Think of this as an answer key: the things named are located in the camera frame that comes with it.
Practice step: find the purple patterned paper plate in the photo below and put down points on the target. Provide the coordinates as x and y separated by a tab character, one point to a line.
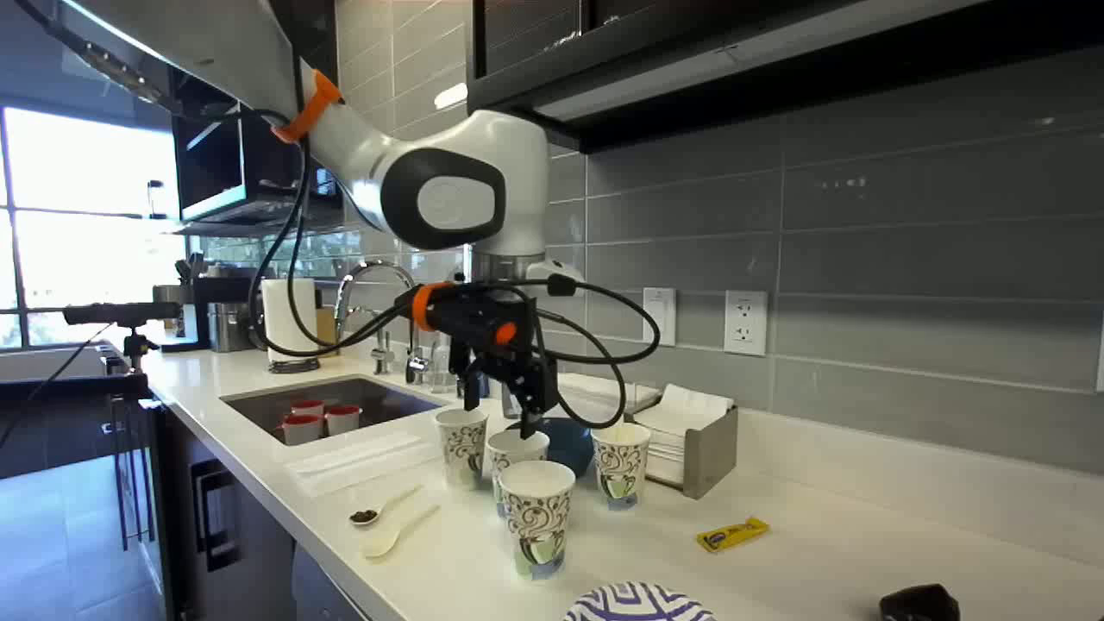
641	604

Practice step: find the bright window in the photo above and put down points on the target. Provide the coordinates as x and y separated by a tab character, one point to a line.
82	229

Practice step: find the white paper towel roll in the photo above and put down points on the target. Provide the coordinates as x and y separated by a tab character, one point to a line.
282	316

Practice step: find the steel sink basin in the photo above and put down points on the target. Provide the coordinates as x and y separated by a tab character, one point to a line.
382	398

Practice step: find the dark coffee machine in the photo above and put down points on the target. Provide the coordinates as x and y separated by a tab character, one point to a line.
218	305

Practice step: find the small black object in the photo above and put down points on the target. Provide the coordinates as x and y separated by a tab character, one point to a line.
918	604

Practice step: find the dark wall cabinet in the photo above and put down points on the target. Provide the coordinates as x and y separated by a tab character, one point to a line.
805	46

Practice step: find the dark coffee beans pile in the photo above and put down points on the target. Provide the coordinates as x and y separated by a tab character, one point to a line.
364	518

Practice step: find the black microwave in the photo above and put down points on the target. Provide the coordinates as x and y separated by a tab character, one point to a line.
230	167

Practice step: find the red and white cup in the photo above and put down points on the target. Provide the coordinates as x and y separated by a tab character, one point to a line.
301	430
343	419
310	407

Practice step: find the black side table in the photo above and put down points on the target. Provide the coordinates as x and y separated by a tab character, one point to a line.
69	415

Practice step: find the flat white paper napkin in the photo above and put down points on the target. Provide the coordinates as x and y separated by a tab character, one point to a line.
356	458

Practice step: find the blue bowl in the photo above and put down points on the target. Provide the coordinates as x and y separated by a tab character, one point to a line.
571	446

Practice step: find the black base cabinet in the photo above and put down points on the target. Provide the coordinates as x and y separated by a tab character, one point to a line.
218	518

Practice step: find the under-cabinet light strip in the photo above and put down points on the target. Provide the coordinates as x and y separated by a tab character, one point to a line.
735	53

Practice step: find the patterned white paper cup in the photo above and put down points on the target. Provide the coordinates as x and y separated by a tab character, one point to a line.
623	468
465	451
537	518
511	451

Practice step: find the small chrome tap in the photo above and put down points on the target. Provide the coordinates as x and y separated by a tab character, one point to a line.
416	362

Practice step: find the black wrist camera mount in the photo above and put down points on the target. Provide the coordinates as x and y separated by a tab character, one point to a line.
466	313

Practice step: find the clear acrylic napkin holder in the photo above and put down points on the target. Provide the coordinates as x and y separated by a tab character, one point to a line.
713	452

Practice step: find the white napkin stack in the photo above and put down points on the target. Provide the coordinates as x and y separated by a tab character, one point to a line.
676	432

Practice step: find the chrome arched faucet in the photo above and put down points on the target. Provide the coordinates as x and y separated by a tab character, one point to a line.
343	301

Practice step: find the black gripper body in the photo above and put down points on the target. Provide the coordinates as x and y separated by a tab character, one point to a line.
505	362

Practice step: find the yellow packet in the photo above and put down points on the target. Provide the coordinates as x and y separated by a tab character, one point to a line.
732	534

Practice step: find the white light switch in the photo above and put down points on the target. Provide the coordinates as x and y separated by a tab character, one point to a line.
659	316

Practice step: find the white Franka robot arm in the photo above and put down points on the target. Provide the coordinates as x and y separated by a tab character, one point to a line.
505	150

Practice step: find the black camera on tripod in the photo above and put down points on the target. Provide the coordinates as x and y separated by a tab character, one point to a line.
115	313

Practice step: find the white wall outlet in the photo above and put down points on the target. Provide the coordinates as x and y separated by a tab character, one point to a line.
747	323

